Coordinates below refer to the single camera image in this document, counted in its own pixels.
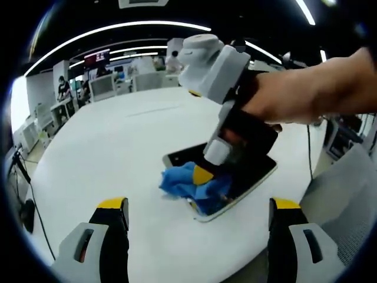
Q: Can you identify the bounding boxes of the black tablet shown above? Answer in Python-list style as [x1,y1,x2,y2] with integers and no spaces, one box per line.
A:
[162,142,279,223]

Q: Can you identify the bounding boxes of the ceiling air vent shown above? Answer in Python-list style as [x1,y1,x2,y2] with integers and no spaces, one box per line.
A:
[117,0,169,9]

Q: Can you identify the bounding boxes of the blue cleaning cloth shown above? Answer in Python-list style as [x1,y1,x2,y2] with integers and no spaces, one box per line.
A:
[158,161,233,213]

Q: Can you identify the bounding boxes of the red display screen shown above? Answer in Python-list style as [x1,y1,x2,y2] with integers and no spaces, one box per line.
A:
[84,49,111,64]

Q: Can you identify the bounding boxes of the long curved ceiling light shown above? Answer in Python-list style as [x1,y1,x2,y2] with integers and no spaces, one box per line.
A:
[25,20,212,76]

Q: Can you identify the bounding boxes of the black floor object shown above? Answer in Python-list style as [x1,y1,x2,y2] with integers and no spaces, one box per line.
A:
[22,199,36,233]

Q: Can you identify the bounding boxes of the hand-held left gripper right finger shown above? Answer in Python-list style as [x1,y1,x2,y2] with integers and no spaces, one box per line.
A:
[267,197,346,283]

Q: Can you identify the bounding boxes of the black tripod stand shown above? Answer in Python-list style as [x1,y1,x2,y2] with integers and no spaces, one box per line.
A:
[8,149,32,185]

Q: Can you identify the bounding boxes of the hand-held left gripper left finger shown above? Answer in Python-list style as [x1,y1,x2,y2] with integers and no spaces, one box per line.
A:
[50,196,130,283]

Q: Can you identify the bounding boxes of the person's right hand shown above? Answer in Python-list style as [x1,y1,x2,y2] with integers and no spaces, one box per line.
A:
[247,63,325,132]

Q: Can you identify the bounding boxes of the dark equipment stand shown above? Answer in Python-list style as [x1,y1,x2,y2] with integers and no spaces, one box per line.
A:
[323,114,366,162]

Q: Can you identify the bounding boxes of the black floor cable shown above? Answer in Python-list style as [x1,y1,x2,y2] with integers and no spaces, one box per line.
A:
[29,182,57,262]

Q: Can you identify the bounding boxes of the ceiling light strip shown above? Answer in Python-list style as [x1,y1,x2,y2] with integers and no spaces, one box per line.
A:
[294,0,316,26]

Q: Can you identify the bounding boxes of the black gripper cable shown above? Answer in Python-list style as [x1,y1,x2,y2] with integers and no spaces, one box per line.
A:
[306,123,313,180]

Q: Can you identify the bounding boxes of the grey mesh chair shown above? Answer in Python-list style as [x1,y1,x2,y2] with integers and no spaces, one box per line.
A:
[299,143,377,266]

